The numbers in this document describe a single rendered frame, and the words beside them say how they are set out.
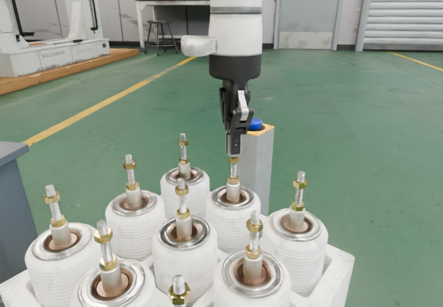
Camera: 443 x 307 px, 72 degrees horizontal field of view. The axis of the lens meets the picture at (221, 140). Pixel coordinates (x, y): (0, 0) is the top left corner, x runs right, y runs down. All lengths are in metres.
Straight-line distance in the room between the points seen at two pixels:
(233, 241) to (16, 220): 0.45
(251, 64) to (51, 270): 0.37
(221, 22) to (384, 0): 5.13
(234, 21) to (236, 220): 0.30
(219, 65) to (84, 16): 3.65
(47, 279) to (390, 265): 0.71
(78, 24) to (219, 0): 3.57
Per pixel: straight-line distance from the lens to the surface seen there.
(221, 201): 0.52
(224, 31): 0.42
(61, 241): 0.49
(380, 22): 5.50
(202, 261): 0.45
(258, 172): 0.67
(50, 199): 0.45
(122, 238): 0.53
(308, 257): 0.47
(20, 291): 0.56
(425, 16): 5.72
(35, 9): 6.89
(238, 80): 0.42
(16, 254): 0.78
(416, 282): 0.85
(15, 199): 0.75
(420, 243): 0.97
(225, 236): 0.53
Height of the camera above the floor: 0.55
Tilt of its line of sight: 23 degrees down
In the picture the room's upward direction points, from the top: straight up
